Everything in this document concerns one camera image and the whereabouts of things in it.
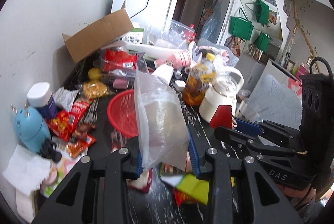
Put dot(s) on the dark brown snack box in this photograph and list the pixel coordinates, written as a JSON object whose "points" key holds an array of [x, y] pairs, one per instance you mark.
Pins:
{"points": [[223, 118]]}

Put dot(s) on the clear plastic zip bag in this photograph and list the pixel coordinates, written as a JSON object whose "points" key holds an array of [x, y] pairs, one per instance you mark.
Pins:
{"points": [[163, 134]]}

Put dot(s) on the red plastic basket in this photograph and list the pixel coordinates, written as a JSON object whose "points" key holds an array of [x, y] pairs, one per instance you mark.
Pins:
{"points": [[122, 115]]}

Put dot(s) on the blue robot figure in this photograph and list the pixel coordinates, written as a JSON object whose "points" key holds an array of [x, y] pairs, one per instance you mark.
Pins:
{"points": [[30, 127]]}

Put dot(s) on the clear plastic tray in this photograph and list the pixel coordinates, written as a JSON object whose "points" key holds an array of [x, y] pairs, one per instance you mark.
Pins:
{"points": [[126, 75]]}

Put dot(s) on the pink panda paper cup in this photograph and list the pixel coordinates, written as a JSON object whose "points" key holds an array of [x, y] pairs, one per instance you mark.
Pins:
{"points": [[177, 60]]}

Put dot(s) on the red bag in tray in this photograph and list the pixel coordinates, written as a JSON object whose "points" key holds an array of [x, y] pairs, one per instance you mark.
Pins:
{"points": [[113, 60]]}

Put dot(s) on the yellow snack clear bag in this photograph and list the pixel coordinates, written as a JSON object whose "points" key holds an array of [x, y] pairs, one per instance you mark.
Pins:
{"points": [[94, 89]]}

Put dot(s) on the white cap blue jar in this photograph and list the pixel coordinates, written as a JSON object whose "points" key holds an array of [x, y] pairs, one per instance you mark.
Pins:
{"points": [[40, 97]]}

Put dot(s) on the green tote bag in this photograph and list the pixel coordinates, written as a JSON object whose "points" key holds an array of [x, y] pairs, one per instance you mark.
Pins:
{"points": [[240, 26]]}

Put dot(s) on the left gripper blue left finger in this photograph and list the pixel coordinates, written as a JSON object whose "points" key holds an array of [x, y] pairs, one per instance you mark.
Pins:
{"points": [[136, 168]]}

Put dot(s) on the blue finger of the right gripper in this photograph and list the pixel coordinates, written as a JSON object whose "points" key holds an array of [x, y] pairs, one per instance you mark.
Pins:
{"points": [[248, 128]]}

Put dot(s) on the white refrigerator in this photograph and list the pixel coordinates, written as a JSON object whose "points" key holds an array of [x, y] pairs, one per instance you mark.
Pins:
{"points": [[150, 14]]}

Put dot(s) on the red orange snack packet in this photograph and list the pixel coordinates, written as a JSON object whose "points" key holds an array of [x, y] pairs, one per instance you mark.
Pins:
{"points": [[182, 198]]}

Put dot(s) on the grey leaf chair cushion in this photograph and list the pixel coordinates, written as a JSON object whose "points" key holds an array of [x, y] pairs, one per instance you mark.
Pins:
{"points": [[277, 102]]}

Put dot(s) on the red packets pile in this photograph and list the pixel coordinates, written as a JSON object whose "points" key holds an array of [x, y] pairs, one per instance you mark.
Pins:
{"points": [[66, 126]]}

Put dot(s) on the lime green white pouch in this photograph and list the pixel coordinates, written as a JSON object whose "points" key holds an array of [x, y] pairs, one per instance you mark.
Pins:
{"points": [[190, 185]]}

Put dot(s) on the white cylinder roll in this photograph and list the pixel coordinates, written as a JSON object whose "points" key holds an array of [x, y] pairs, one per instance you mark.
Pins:
{"points": [[164, 73]]}

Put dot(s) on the glass cartoon mug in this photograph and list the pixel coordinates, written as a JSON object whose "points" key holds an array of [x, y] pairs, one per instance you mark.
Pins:
{"points": [[250, 111]]}

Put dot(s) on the white maroon snack bag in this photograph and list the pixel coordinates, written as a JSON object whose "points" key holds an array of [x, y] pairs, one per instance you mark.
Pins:
{"points": [[143, 183]]}

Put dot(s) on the orange drink bottle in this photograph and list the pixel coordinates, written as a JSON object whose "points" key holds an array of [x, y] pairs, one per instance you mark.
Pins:
{"points": [[198, 81]]}

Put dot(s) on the cardboard box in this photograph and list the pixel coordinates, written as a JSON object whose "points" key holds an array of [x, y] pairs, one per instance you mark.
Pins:
{"points": [[97, 35]]}

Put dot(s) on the yellow lemon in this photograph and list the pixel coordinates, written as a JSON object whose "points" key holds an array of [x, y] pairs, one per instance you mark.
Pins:
{"points": [[94, 74]]}

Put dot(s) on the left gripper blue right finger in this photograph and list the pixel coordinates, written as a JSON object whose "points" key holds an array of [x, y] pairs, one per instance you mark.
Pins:
{"points": [[197, 148]]}

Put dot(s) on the crumpled white tissue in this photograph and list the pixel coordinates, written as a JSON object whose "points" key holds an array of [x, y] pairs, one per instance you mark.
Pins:
{"points": [[26, 170]]}

